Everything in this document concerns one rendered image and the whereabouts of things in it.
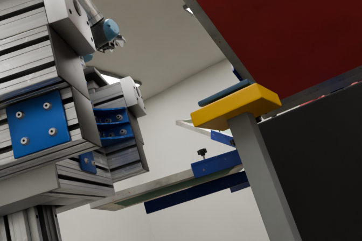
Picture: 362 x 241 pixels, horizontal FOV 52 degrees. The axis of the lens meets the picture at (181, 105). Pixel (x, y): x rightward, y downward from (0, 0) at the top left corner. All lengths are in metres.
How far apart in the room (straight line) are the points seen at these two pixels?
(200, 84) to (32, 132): 5.72
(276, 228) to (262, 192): 0.06
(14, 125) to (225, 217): 5.55
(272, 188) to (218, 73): 5.56
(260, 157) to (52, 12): 0.41
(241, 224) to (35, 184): 5.39
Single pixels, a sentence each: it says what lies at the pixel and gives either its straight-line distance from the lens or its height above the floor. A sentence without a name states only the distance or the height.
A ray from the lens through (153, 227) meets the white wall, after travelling 6.73.
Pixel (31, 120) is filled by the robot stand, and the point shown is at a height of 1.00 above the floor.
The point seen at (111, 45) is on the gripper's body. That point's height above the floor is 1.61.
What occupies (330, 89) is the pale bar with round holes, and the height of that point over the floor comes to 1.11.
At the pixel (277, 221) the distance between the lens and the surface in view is 0.64.
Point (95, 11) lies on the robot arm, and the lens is 1.49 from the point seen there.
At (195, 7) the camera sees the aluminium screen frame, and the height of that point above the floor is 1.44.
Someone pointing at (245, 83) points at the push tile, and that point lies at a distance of 0.62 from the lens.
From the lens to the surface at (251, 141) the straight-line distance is 0.64.
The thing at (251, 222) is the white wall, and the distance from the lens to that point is 5.93.
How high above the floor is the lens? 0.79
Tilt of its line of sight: 17 degrees up
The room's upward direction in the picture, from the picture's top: 18 degrees counter-clockwise
